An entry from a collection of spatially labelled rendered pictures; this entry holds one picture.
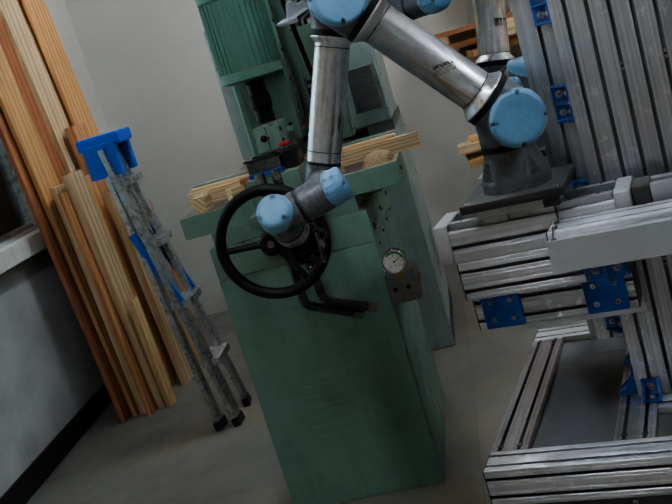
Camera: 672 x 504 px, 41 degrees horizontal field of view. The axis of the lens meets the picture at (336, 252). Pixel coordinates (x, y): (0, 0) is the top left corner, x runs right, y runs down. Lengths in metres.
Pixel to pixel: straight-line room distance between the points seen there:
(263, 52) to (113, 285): 1.63
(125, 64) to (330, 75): 3.22
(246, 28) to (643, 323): 1.23
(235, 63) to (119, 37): 2.67
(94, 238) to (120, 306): 0.30
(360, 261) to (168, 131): 2.79
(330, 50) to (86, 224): 2.05
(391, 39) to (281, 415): 1.19
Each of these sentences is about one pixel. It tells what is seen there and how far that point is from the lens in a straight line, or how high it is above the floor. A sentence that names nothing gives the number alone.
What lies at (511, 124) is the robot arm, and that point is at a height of 0.98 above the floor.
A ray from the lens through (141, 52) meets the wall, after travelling 5.04.
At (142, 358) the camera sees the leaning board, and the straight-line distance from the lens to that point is 3.87.
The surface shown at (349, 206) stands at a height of 0.82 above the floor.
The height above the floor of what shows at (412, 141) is 0.92.
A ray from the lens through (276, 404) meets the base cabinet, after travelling 2.55.
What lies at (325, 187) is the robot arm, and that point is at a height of 0.96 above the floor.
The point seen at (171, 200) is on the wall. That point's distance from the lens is 5.09.
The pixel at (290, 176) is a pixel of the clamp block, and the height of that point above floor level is 0.94.
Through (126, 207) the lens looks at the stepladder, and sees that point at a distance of 3.30.
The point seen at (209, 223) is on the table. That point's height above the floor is 0.87.
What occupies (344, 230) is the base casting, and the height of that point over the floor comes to 0.76.
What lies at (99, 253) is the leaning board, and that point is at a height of 0.70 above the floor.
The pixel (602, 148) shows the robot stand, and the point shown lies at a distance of 2.12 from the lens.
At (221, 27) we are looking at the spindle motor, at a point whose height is 1.35.
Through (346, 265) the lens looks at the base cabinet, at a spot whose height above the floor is 0.67.
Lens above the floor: 1.21
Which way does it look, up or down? 12 degrees down
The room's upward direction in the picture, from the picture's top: 17 degrees counter-clockwise
